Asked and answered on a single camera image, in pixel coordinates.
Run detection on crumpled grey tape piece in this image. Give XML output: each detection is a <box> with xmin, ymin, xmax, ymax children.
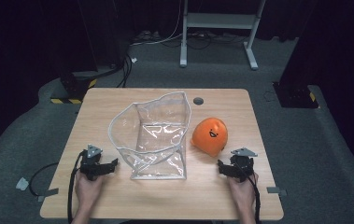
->
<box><xmin>15</xmin><ymin>176</ymin><xmax>30</xmax><ymax>191</ymax></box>

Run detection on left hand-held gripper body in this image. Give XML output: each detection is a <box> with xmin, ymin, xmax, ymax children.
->
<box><xmin>78</xmin><ymin>144</ymin><xmax>104</xmax><ymax>182</ymax></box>

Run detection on white metal stand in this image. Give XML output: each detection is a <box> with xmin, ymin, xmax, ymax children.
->
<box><xmin>178</xmin><ymin>0</ymin><xmax>266</xmax><ymax>71</ymax></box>

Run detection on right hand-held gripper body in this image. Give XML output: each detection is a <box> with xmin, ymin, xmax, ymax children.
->
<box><xmin>229</xmin><ymin>147</ymin><xmax>259</xmax><ymax>183</ymax></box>

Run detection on black floor cable loop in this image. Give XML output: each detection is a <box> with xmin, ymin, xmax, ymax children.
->
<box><xmin>28</xmin><ymin>161</ymin><xmax>60</xmax><ymax>198</ymax></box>

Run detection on person's right hand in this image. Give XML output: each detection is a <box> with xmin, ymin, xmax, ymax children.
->
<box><xmin>227</xmin><ymin>175</ymin><xmax>259</xmax><ymax>206</ymax></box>

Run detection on person's left hand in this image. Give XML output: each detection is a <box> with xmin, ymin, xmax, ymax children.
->
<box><xmin>74</xmin><ymin>170</ymin><xmax>105</xmax><ymax>206</ymax></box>

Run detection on black stand base yellow stripes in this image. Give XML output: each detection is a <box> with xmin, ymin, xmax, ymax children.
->
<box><xmin>50</xmin><ymin>70</ymin><xmax>98</xmax><ymax>105</ymax></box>

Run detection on orange plush toy with face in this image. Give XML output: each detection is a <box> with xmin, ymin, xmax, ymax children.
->
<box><xmin>191</xmin><ymin>117</ymin><xmax>229</xmax><ymax>158</ymax></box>

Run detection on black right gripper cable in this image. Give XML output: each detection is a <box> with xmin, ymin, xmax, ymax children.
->
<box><xmin>241</xmin><ymin>166</ymin><xmax>262</xmax><ymax>224</ymax></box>

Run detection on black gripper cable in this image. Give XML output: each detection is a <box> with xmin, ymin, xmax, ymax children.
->
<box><xmin>66</xmin><ymin>151</ymin><xmax>87</xmax><ymax>224</ymax></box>
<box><xmin>241</xmin><ymin>166</ymin><xmax>262</xmax><ymax>224</ymax></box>

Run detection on grey tape strip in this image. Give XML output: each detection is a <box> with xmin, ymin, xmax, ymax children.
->
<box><xmin>36</xmin><ymin>188</ymin><xmax>60</xmax><ymax>203</ymax></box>
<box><xmin>266</xmin><ymin>186</ymin><xmax>288</xmax><ymax>197</ymax></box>

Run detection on black cable bundle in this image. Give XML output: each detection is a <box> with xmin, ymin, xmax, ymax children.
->
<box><xmin>116</xmin><ymin>53</ymin><xmax>135</xmax><ymax>89</ymax></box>

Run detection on transparent bag with white trim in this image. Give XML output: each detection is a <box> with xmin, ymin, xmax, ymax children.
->
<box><xmin>107</xmin><ymin>91</ymin><xmax>192</xmax><ymax>181</ymax></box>

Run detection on white floor cable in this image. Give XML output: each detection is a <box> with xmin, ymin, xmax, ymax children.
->
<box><xmin>130</xmin><ymin>0</ymin><xmax>185</xmax><ymax>47</ymax></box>

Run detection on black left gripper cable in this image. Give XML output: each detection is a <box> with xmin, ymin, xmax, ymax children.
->
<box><xmin>66</xmin><ymin>151</ymin><xmax>87</xmax><ymax>224</ymax></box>

